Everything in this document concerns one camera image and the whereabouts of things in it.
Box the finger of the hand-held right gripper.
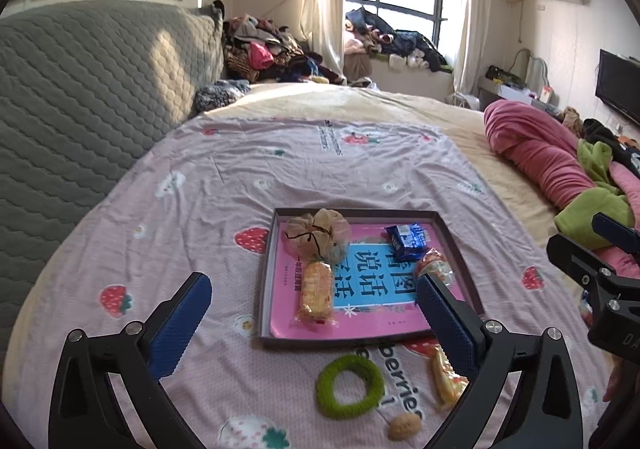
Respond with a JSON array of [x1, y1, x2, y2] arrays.
[[591, 212, 640, 252], [546, 234, 640, 302]]

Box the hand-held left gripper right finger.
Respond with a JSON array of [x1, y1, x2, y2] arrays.
[[416, 273, 583, 449]]

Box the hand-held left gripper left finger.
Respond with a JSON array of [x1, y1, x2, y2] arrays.
[[47, 271, 213, 449]]

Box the yellow rice cracker packet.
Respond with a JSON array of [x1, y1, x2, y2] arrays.
[[431, 346, 470, 407]]

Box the red white egg-shaped package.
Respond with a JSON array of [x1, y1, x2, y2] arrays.
[[414, 248, 453, 290]]

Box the blue snack packet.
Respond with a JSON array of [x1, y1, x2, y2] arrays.
[[384, 223, 431, 262]]

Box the shallow dark cardboard box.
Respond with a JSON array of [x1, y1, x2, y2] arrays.
[[252, 207, 486, 350]]

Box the walnut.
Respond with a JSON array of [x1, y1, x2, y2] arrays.
[[389, 413, 422, 441]]

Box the orange cracker packet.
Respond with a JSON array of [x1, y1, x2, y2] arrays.
[[294, 260, 337, 330]]

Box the green fuzzy ring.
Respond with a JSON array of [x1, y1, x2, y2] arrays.
[[315, 355, 386, 417]]

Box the beige mesh drawstring pouch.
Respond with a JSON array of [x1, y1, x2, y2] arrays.
[[284, 209, 352, 262]]

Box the green fleece cloth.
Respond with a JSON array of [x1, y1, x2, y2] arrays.
[[552, 139, 636, 250]]

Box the pink book with blue label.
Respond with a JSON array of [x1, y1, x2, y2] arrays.
[[270, 221, 478, 337]]

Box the black cloth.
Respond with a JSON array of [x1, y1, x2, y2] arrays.
[[582, 118, 640, 170]]

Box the pink quilt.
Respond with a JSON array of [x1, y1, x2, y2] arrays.
[[482, 99, 640, 280]]

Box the black television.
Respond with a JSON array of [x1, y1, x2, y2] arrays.
[[595, 49, 640, 124]]

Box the pink strawberry print bed sheet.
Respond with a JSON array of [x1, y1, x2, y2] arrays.
[[5, 118, 616, 449]]

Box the small standing mirror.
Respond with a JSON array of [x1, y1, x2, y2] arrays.
[[515, 49, 548, 90]]

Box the white side table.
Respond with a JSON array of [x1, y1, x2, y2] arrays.
[[477, 79, 558, 112]]

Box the black bag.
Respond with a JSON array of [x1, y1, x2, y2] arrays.
[[486, 65, 526, 90]]

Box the beige bed cover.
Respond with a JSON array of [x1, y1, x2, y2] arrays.
[[200, 81, 566, 250]]

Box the dark patterned cloth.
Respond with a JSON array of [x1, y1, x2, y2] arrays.
[[194, 79, 251, 112]]

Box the white window seat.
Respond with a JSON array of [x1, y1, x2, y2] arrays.
[[345, 54, 456, 102]]

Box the cream curtain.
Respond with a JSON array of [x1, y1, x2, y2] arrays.
[[452, 0, 493, 100], [287, 0, 351, 84]]

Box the grey quilted headboard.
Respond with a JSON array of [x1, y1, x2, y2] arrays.
[[0, 0, 226, 240]]

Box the pile of mixed clothes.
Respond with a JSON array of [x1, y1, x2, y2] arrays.
[[222, 14, 346, 84]]

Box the pile of dark clothes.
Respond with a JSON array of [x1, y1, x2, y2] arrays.
[[345, 6, 451, 74]]

